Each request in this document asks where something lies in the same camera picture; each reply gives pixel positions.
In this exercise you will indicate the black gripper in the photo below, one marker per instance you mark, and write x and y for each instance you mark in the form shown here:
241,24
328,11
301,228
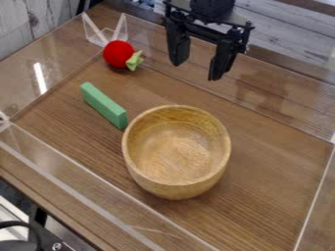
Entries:
212,20

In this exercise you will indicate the red plush strawberry toy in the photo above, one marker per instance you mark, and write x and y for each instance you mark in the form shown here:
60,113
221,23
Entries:
121,56

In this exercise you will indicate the green rectangular block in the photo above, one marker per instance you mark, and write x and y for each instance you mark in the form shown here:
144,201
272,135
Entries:
104,105

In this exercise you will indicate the wooden bowl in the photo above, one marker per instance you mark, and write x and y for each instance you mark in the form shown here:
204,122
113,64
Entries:
176,148

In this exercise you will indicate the clear acrylic tray enclosure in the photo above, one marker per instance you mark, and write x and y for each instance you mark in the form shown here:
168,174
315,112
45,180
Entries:
60,149

